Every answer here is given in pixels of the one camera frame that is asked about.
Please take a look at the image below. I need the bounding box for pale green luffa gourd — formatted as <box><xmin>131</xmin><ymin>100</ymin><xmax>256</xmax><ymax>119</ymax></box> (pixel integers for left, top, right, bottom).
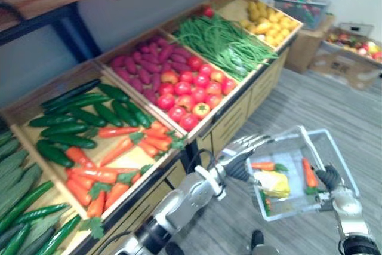
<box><xmin>0</xmin><ymin>130</ymin><xmax>13</xmax><ymax>147</ymax></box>
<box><xmin>0</xmin><ymin>138</ymin><xmax>21</xmax><ymax>161</ymax></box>
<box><xmin>0</xmin><ymin>163</ymin><xmax>43</xmax><ymax>217</ymax></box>
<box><xmin>0</xmin><ymin>149</ymin><xmax>30</xmax><ymax>179</ymax></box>
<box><xmin>17</xmin><ymin>226</ymin><xmax>57</xmax><ymax>255</ymax></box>
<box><xmin>26</xmin><ymin>213</ymin><xmax>64</xmax><ymax>238</ymax></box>

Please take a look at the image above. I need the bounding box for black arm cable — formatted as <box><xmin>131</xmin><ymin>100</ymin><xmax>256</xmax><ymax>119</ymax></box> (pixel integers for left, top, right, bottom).
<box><xmin>195</xmin><ymin>148</ymin><xmax>224</xmax><ymax>174</ymax></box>

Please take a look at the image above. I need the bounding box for pile of green beans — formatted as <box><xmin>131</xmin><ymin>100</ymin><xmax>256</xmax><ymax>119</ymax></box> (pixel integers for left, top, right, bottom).
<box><xmin>172</xmin><ymin>14</ymin><xmax>279</xmax><ymax>82</ymax></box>

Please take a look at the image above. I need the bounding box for brown cardboard box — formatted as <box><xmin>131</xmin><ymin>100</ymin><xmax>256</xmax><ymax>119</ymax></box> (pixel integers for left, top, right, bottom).
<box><xmin>284</xmin><ymin>14</ymin><xmax>337</xmax><ymax>74</ymax></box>

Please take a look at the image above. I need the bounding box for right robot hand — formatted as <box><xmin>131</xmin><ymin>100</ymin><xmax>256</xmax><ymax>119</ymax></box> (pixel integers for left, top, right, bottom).
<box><xmin>315</xmin><ymin>164</ymin><xmax>349</xmax><ymax>208</ymax></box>

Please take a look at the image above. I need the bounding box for orange carrot with leaves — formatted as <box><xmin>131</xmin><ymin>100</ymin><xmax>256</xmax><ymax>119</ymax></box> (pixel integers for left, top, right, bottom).
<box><xmin>137</xmin><ymin>140</ymin><xmax>168</xmax><ymax>160</ymax></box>
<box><xmin>301</xmin><ymin>158</ymin><xmax>322</xmax><ymax>195</ymax></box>
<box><xmin>101</xmin><ymin>164</ymin><xmax>153</xmax><ymax>186</ymax></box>
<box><xmin>66</xmin><ymin>176</ymin><xmax>96</xmax><ymax>191</ymax></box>
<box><xmin>103</xmin><ymin>182</ymin><xmax>130</xmax><ymax>211</ymax></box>
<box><xmin>69</xmin><ymin>166</ymin><xmax>119</xmax><ymax>185</ymax></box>
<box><xmin>144</xmin><ymin>136</ymin><xmax>187</xmax><ymax>152</ymax></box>
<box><xmin>251</xmin><ymin>161</ymin><xmax>289</xmax><ymax>173</ymax></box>
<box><xmin>65</xmin><ymin>179</ymin><xmax>93</xmax><ymax>207</ymax></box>
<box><xmin>86</xmin><ymin>182</ymin><xmax>113</xmax><ymax>219</ymax></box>
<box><xmin>142</xmin><ymin>129</ymin><xmax>180</xmax><ymax>143</ymax></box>
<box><xmin>64</xmin><ymin>146</ymin><xmax>97</xmax><ymax>170</ymax></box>
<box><xmin>99</xmin><ymin>132</ymin><xmax>146</xmax><ymax>167</ymax></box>
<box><xmin>85</xmin><ymin>126</ymin><xmax>141</xmax><ymax>139</ymax></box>
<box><xmin>143</xmin><ymin>121</ymin><xmax>170</xmax><ymax>136</ymax></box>

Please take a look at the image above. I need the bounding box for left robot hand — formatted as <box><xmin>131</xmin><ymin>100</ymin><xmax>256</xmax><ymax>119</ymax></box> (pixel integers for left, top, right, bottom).
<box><xmin>221</xmin><ymin>134</ymin><xmax>276</xmax><ymax>184</ymax></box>

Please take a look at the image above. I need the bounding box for green carrot leaf tuft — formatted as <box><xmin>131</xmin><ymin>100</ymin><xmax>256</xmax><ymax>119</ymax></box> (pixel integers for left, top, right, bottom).
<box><xmin>78</xmin><ymin>216</ymin><xmax>106</xmax><ymax>240</ymax></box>

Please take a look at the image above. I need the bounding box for yellow wooden display cabinet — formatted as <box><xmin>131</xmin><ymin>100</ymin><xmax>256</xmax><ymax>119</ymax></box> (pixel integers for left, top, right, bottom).
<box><xmin>71</xmin><ymin>38</ymin><xmax>292</xmax><ymax>255</ymax></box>

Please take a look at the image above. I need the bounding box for dark green cucumber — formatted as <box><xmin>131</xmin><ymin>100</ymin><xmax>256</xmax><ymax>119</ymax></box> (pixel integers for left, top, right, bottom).
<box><xmin>97</xmin><ymin>82</ymin><xmax>131</xmax><ymax>103</ymax></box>
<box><xmin>28</xmin><ymin>115</ymin><xmax>78</xmax><ymax>128</ymax></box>
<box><xmin>36</xmin><ymin>139</ymin><xmax>75</xmax><ymax>168</ymax></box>
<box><xmin>41</xmin><ymin>79</ymin><xmax>102</xmax><ymax>109</ymax></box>
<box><xmin>67</xmin><ymin>106</ymin><xmax>108</xmax><ymax>128</ymax></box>
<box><xmin>93</xmin><ymin>102</ymin><xmax>124</xmax><ymax>128</ymax></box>
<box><xmin>39</xmin><ymin>122</ymin><xmax>90</xmax><ymax>138</ymax></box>
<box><xmin>47</xmin><ymin>133</ymin><xmax>98</xmax><ymax>149</ymax></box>
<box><xmin>43</xmin><ymin>93</ymin><xmax>112</xmax><ymax>116</ymax></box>
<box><xmin>111</xmin><ymin>99</ymin><xmax>140</xmax><ymax>128</ymax></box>
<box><xmin>125</xmin><ymin>99</ymin><xmax>153</xmax><ymax>130</ymax></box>

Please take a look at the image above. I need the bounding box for glossy green long cucumber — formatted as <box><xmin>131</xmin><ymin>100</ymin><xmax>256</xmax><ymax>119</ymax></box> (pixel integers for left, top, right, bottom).
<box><xmin>35</xmin><ymin>214</ymin><xmax>82</xmax><ymax>255</ymax></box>
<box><xmin>13</xmin><ymin>203</ymin><xmax>70</xmax><ymax>225</ymax></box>
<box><xmin>0</xmin><ymin>180</ymin><xmax>55</xmax><ymax>234</ymax></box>
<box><xmin>1</xmin><ymin>223</ymin><xmax>31</xmax><ymax>255</ymax></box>

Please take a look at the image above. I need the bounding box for olive yellow potato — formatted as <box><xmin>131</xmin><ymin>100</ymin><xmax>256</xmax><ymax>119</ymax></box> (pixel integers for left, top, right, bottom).
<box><xmin>247</xmin><ymin>1</ymin><xmax>258</xmax><ymax>21</ymax></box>
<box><xmin>256</xmin><ymin>1</ymin><xmax>269</xmax><ymax>19</ymax></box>

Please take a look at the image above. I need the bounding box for pile of mixed fruit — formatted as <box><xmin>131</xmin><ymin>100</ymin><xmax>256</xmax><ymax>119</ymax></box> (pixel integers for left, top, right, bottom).
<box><xmin>325</xmin><ymin>31</ymin><xmax>382</xmax><ymax>62</ymax></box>

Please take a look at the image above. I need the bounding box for small orange carrot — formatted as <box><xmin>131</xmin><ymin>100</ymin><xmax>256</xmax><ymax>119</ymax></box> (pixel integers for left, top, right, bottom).
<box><xmin>258</xmin><ymin>191</ymin><xmax>273</xmax><ymax>216</ymax></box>

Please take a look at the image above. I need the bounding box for wooden crate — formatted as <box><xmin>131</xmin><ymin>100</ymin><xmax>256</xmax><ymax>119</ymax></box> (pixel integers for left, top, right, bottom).
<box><xmin>0</xmin><ymin>123</ymin><xmax>88</xmax><ymax>255</ymax></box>
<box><xmin>214</xmin><ymin>0</ymin><xmax>304</xmax><ymax>53</ymax></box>
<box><xmin>94</xmin><ymin>27</ymin><xmax>240</xmax><ymax>145</ymax></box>
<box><xmin>159</xmin><ymin>4</ymin><xmax>279</xmax><ymax>83</ymax></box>
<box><xmin>1</xmin><ymin>60</ymin><xmax>188</xmax><ymax>220</ymax></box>

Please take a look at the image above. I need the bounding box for large printed cardboard box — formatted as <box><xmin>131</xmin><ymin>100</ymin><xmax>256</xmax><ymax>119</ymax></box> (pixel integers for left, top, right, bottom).
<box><xmin>309</xmin><ymin>27</ymin><xmax>382</xmax><ymax>91</ymax></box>

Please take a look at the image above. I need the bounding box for white wire shopping basket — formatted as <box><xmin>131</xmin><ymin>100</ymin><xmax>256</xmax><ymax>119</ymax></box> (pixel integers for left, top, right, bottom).
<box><xmin>246</xmin><ymin>125</ymin><xmax>362</xmax><ymax>223</ymax></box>

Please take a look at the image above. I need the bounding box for yellow corn cob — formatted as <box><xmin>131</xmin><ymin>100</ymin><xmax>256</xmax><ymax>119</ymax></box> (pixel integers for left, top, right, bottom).
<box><xmin>253</xmin><ymin>170</ymin><xmax>291</xmax><ymax>199</ymax></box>

